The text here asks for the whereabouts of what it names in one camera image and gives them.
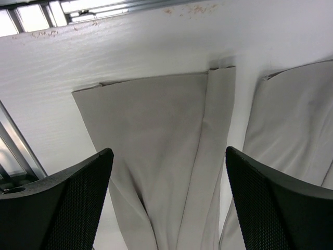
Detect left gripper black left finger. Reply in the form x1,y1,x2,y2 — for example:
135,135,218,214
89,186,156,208
1,148,114,249

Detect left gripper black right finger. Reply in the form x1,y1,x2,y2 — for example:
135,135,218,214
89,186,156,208
226,146,332,249

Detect aluminium mounting rail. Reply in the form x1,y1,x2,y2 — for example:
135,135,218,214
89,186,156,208
1,104,47,193

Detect grey trousers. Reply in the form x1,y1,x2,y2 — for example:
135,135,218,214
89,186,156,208
73,61,332,249

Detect left side aluminium rail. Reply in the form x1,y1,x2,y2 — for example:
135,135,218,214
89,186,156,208
1,0,217,37

